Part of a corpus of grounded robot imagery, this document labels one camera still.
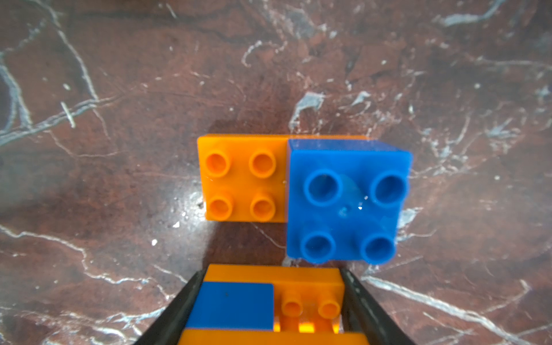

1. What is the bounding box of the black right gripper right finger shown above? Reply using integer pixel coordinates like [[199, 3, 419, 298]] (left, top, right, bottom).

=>
[[339, 268, 415, 345]]

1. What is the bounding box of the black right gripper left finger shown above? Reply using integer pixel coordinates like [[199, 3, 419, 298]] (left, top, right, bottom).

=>
[[135, 270, 206, 345]]

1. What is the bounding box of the small orange lego brick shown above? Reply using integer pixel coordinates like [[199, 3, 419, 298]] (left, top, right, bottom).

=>
[[204, 264, 344, 334]]

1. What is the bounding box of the blue lego brick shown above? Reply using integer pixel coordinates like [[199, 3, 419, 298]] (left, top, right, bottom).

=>
[[185, 282, 275, 331], [286, 139, 413, 265]]

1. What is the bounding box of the orange lego brick front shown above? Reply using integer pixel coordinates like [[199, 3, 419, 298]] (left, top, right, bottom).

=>
[[198, 134, 365, 223]]

